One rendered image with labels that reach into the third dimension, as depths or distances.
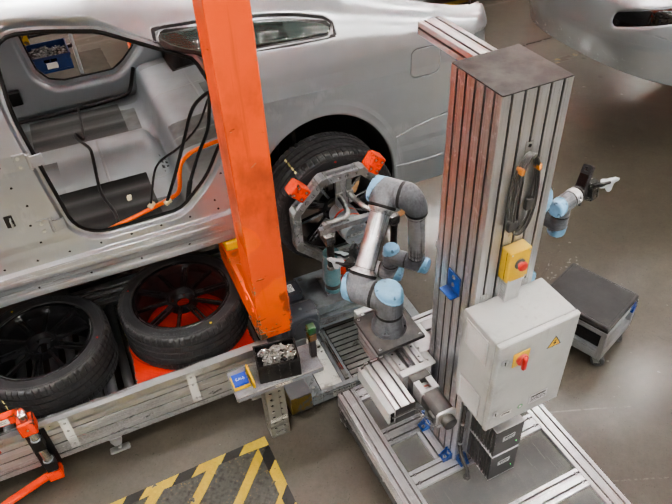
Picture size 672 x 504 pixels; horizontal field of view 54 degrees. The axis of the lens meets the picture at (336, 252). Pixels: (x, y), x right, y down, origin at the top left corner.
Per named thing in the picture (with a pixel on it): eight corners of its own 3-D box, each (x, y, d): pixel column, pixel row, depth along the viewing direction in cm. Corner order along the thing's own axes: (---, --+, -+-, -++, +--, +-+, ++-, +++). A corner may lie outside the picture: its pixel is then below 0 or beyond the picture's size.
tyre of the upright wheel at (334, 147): (327, 250, 384) (396, 160, 365) (344, 274, 368) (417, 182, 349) (237, 212, 341) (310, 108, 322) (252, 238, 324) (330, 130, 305)
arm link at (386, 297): (396, 324, 266) (397, 300, 257) (366, 314, 271) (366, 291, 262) (408, 305, 274) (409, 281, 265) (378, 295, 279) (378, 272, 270)
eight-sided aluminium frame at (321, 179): (386, 236, 361) (387, 152, 325) (392, 243, 356) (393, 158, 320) (294, 267, 345) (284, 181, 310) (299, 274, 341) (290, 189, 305)
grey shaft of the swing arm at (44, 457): (66, 466, 321) (30, 404, 289) (67, 475, 318) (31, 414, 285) (47, 473, 319) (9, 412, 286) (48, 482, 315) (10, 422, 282)
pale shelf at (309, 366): (310, 346, 324) (309, 342, 322) (324, 370, 312) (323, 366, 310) (227, 377, 312) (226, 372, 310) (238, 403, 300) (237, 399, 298)
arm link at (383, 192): (367, 309, 265) (404, 178, 262) (334, 298, 270) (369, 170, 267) (376, 308, 276) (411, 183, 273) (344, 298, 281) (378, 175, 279)
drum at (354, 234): (352, 218, 342) (351, 196, 333) (370, 241, 327) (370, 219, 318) (327, 225, 338) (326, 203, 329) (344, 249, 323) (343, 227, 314)
